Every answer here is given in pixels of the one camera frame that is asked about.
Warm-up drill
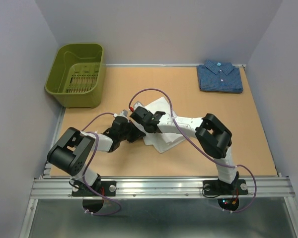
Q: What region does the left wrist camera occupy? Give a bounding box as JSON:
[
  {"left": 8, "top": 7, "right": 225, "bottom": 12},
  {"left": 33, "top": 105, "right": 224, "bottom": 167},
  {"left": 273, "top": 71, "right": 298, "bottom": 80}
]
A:
[{"left": 113, "top": 110, "right": 129, "bottom": 118}]

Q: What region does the folded blue checked shirt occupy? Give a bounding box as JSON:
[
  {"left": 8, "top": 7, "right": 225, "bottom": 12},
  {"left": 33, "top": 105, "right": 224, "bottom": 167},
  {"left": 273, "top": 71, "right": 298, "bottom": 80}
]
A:
[{"left": 196, "top": 59, "right": 243, "bottom": 94}]

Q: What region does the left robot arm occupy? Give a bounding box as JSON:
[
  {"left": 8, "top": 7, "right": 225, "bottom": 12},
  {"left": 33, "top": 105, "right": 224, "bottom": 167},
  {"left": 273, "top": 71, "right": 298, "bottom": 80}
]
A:
[{"left": 47, "top": 116, "right": 146, "bottom": 195}]

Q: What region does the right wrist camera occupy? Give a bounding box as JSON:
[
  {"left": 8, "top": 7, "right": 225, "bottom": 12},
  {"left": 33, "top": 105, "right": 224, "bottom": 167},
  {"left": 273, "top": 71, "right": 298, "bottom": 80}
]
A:
[{"left": 129, "top": 101, "right": 143, "bottom": 112}]

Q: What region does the white long sleeve shirt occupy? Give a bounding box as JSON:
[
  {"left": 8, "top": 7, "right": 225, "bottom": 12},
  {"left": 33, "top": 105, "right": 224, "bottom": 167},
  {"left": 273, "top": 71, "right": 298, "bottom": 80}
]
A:
[{"left": 134, "top": 97, "right": 185, "bottom": 153}]

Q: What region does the aluminium mounting rail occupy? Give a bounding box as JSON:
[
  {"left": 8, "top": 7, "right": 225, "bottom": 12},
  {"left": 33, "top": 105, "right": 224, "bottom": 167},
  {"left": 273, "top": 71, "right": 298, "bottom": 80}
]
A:
[{"left": 30, "top": 177, "right": 295, "bottom": 199}]

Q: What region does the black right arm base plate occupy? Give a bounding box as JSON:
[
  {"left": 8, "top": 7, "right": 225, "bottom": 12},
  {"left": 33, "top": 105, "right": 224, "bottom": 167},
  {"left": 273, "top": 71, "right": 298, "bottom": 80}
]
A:
[{"left": 202, "top": 179, "right": 248, "bottom": 197}]

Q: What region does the green plastic laundry basket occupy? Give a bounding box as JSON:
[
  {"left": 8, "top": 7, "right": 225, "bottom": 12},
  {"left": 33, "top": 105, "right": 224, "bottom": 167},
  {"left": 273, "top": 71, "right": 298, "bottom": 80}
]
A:
[{"left": 45, "top": 43, "right": 106, "bottom": 108}]

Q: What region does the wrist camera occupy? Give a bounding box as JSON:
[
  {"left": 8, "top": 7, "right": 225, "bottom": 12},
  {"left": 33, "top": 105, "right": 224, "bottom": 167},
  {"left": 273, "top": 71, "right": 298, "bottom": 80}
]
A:
[
  {"left": 129, "top": 101, "right": 143, "bottom": 112},
  {"left": 113, "top": 110, "right": 129, "bottom": 118}
]

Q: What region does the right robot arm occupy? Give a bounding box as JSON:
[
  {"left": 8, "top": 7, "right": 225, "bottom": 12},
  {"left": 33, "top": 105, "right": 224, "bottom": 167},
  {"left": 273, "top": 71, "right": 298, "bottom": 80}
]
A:
[{"left": 130, "top": 106, "right": 239, "bottom": 193}]

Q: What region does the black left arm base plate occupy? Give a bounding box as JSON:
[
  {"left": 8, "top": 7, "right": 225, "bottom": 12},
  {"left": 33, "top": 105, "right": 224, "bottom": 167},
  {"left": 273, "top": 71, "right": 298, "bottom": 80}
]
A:
[{"left": 69, "top": 179, "right": 116, "bottom": 197}]

